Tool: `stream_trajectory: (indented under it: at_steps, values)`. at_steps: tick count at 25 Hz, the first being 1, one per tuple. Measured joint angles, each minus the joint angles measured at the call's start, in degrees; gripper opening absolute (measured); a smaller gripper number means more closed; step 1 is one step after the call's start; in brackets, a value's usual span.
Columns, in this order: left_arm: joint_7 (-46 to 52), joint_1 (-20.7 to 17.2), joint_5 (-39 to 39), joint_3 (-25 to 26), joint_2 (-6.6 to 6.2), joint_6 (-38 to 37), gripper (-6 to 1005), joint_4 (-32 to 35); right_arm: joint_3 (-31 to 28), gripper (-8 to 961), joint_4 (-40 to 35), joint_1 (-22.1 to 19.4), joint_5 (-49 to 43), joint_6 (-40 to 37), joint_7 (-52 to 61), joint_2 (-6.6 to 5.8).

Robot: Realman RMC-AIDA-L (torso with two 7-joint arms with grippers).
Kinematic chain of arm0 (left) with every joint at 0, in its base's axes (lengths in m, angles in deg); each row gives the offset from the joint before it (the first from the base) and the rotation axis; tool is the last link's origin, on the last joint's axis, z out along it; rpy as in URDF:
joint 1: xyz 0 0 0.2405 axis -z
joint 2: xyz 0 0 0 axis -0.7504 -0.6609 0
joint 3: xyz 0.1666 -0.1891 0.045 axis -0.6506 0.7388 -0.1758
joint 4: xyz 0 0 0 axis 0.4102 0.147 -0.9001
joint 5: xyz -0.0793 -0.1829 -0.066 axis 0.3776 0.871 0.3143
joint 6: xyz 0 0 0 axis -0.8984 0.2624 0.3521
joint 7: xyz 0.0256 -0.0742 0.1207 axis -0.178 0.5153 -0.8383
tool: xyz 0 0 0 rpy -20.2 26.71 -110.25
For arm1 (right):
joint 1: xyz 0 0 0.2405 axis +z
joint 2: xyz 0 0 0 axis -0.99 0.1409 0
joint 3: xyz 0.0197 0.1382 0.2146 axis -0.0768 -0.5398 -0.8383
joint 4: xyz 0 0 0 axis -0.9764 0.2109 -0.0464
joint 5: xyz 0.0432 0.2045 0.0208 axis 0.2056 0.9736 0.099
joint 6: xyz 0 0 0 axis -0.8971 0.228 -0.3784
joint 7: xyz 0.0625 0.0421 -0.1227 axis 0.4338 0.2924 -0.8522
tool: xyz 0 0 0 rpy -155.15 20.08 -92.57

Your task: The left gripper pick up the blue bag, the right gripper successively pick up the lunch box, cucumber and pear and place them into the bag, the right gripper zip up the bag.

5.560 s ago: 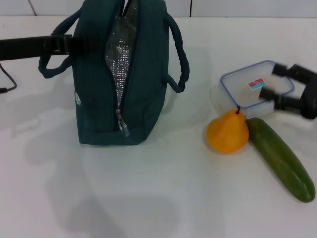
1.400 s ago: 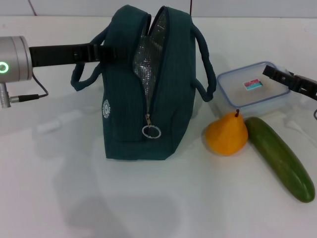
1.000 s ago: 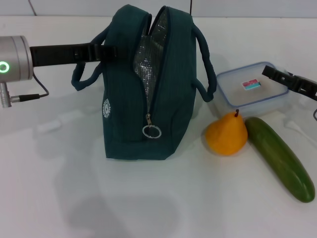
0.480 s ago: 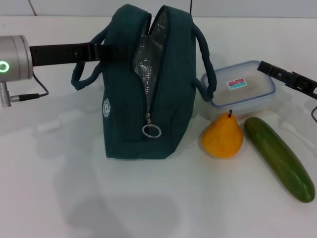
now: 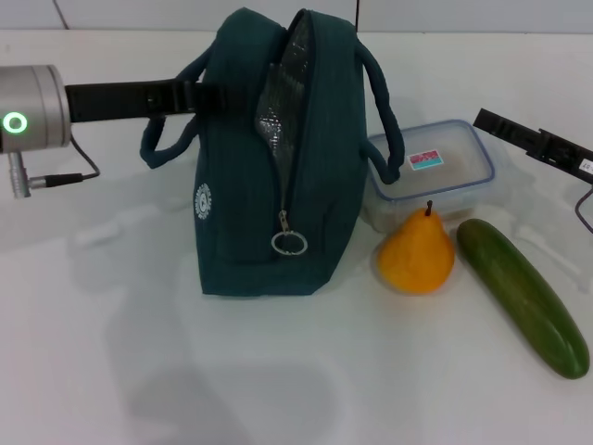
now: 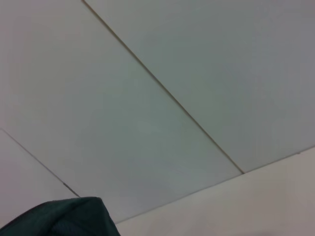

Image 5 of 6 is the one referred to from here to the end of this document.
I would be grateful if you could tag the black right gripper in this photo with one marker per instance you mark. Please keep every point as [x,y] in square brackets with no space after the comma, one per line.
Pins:
[565,155]

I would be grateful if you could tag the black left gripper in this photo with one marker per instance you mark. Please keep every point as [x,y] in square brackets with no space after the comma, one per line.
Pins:
[116,99]

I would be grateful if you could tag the clear blue-rimmed plastic food container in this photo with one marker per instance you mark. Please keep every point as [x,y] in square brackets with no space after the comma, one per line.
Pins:
[463,153]

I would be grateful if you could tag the dark teal insulated lunch bag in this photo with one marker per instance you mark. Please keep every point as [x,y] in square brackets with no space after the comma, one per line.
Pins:
[231,222]

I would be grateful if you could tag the orange pear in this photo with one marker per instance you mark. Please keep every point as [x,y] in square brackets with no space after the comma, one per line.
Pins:
[417,259]

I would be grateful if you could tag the green cucumber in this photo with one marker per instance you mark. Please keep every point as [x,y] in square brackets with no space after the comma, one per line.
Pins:
[523,301]

